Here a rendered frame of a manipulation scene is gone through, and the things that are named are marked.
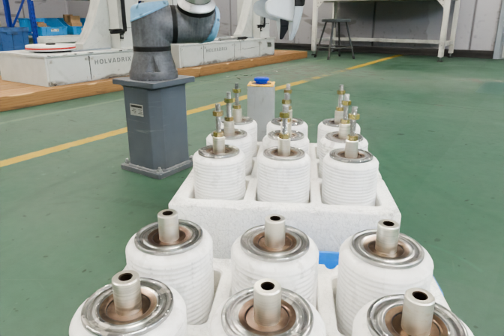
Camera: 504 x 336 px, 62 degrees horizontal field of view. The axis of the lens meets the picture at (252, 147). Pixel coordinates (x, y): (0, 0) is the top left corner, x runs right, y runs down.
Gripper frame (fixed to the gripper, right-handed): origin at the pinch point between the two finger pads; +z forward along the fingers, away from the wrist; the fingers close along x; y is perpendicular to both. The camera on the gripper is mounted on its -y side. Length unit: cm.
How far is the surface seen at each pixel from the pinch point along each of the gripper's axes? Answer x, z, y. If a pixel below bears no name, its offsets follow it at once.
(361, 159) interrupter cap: 7.8, 20.9, -10.4
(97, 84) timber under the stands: -222, 40, 37
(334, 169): 7.0, 22.5, -5.9
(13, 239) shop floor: -32, 46, 53
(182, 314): 35.7, 21.7, 24.9
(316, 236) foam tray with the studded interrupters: 9.6, 33.1, -1.7
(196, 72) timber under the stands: -280, 43, -39
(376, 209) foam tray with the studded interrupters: 12.5, 28.3, -11.1
